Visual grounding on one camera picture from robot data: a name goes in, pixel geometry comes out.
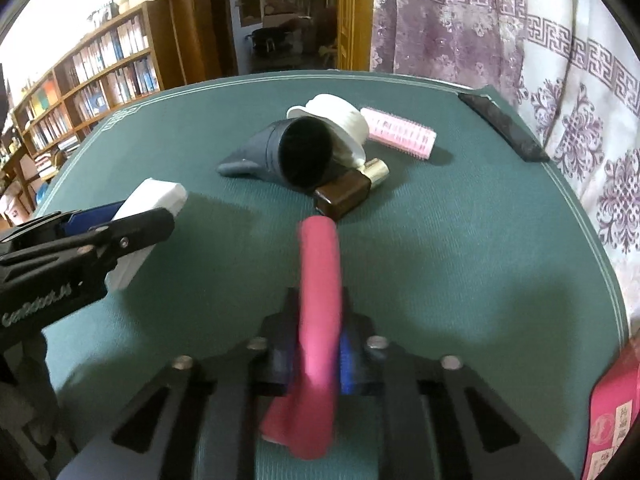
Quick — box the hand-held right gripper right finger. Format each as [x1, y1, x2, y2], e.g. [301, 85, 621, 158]
[339, 287, 576, 480]

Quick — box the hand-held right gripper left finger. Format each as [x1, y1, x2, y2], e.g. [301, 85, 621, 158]
[57, 287, 301, 480]

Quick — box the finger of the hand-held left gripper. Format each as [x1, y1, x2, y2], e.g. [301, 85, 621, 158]
[0, 201, 124, 257]
[0, 207, 176, 282]

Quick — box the plain white box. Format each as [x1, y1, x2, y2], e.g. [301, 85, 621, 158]
[104, 178, 189, 292]

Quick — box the pink foam curler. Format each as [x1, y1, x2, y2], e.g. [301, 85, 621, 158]
[258, 216, 346, 461]

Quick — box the pink biscuit tin box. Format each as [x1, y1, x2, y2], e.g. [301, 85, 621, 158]
[582, 337, 640, 480]

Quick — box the person's left hand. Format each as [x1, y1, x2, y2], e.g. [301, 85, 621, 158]
[0, 332, 67, 462]

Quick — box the wooden bookshelf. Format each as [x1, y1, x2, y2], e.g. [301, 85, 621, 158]
[10, 0, 166, 183]

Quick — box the dark grey funnel cup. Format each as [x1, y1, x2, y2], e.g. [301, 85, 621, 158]
[216, 116, 345, 192]

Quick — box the brown bottle gold cap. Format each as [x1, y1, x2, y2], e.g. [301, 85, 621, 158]
[313, 157, 391, 222]

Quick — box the beige cardboard box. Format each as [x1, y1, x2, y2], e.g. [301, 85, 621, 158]
[119, 0, 175, 13]

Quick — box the pink hair roller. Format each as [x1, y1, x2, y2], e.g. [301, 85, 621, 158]
[360, 106, 437, 161]

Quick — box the black phone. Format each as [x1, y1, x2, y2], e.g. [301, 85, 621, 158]
[457, 91, 551, 164]

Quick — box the wooden door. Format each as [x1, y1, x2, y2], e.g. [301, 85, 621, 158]
[332, 0, 378, 72]

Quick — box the white purple patterned curtain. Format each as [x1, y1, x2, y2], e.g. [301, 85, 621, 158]
[370, 0, 640, 366]

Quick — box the wooden door frame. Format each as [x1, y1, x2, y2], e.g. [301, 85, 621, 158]
[150, 0, 238, 88]

